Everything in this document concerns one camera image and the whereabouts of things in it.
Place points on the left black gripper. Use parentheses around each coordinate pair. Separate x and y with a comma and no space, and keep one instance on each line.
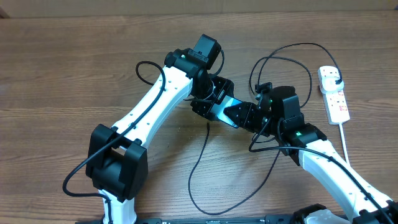
(224,86)

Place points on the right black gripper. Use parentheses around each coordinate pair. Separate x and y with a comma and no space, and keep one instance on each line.
(244,121)

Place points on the blue Galaxy smartphone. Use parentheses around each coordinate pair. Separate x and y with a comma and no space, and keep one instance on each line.
(218,110)

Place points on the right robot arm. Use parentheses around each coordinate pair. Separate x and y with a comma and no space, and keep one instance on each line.
(278,114)

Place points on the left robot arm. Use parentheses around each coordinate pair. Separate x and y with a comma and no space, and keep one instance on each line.
(117,156)

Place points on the white charger plug adapter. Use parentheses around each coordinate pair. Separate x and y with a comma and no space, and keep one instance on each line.
(329,85)

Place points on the white power strip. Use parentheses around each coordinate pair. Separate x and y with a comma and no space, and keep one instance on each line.
(335,103)

